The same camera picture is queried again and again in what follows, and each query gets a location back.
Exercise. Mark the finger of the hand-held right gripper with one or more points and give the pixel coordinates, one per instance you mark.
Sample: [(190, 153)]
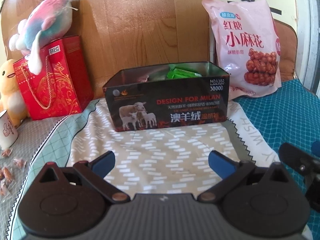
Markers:
[(316, 148), (295, 157)]

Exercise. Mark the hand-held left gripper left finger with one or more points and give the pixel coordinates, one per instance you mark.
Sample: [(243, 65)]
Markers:
[(103, 162)]

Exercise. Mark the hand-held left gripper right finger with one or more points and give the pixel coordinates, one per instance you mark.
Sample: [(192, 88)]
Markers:
[(221, 161)]

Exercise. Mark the black printed tin box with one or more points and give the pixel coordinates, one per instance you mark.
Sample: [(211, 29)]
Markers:
[(175, 105)]

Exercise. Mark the pile of wrapped twist snacks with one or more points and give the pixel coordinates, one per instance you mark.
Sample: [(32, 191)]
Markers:
[(7, 172)]

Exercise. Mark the blue patterned mat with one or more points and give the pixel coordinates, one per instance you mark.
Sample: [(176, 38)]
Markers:
[(282, 110)]

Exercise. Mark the red gift box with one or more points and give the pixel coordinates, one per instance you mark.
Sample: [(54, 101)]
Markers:
[(57, 85)]

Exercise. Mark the white enamel mug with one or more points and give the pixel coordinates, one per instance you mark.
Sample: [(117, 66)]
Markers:
[(7, 132)]

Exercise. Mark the brown cushion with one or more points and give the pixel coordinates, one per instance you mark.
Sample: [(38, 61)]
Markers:
[(287, 50)]

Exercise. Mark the yellow duck plush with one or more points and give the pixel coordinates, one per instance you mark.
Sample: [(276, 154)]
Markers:
[(11, 90)]

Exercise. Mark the large pink snack bag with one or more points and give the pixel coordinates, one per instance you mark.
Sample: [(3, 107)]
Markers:
[(242, 42)]

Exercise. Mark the wooden headboard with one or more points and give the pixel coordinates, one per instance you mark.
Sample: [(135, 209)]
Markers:
[(140, 30)]

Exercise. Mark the pastel plush toy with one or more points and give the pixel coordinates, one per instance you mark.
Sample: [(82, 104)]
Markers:
[(45, 25)]

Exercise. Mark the white window frame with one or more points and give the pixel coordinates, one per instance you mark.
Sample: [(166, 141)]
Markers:
[(310, 30)]

